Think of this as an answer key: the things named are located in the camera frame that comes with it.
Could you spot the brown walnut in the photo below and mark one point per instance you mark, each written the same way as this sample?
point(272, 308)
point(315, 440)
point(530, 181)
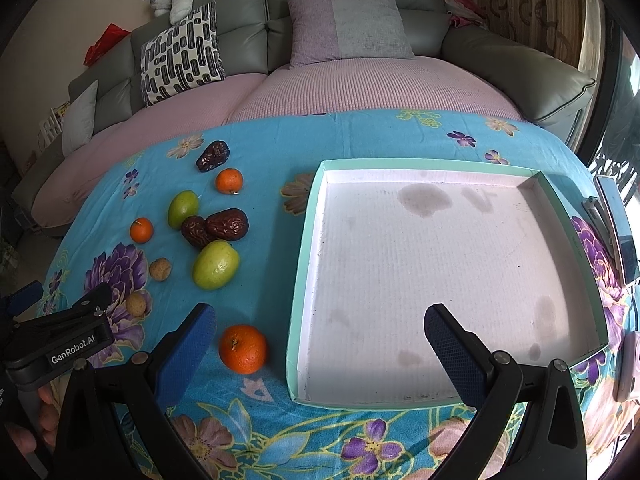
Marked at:
point(160, 269)

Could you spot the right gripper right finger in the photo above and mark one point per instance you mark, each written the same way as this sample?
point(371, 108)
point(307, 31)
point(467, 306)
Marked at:
point(550, 442)

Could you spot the grey metal stand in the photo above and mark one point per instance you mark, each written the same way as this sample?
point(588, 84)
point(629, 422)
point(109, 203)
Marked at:
point(608, 215)

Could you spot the red bag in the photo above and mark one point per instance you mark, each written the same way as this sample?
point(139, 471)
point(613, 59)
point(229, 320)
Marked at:
point(111, 36)

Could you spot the brown patterned curtain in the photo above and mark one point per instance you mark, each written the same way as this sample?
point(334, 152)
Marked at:
point(554, 27)

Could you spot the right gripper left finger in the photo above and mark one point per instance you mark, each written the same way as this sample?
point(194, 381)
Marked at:
point(91, 443)

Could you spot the dark red date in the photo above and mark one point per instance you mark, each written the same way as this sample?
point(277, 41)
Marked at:
point(194, 231)
point(216, 154)
point(230, 224)

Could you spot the pink sofa cover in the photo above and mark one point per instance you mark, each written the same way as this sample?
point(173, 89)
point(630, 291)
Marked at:
point(64, 182)

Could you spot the large green jujube fruit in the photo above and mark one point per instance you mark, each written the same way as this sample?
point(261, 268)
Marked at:
point(215, 265)

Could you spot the purple grey cushion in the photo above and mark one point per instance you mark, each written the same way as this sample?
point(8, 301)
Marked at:
point(335, 30)

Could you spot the left human hand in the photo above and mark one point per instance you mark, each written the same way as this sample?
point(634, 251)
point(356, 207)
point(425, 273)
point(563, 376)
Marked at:
point(50, 398)

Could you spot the black white patterned cushion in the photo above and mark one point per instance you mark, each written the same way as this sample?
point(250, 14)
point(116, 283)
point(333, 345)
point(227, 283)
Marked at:
point(183, 57)

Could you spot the grey leather sofa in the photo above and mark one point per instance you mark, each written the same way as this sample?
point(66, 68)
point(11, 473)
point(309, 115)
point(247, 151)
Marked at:
point(255, 37)

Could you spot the small green jujube fruit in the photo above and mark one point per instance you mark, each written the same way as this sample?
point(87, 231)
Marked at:
point(184, 205)

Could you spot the dark red date top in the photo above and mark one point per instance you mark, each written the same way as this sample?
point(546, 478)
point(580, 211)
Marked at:
point(216, 154)

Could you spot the small tangerine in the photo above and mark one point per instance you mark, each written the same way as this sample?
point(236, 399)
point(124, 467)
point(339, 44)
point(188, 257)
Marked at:
point(229, 181)
point(141, 230)

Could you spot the pink floral cloth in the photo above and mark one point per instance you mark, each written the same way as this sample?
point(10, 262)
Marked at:
point(464, 13)

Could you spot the small grey cushion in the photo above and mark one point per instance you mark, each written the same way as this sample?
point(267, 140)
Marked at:
point(79, 120)

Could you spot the teal rimmed white tray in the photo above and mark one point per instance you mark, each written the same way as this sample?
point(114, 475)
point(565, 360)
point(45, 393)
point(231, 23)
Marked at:
point(384, 239)

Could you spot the large orange tangerine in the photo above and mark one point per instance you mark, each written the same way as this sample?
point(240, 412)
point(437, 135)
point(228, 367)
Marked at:
point(243, 349)

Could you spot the blue floral tablecloth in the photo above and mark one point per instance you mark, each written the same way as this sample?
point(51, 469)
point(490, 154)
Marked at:
point(246, 427)

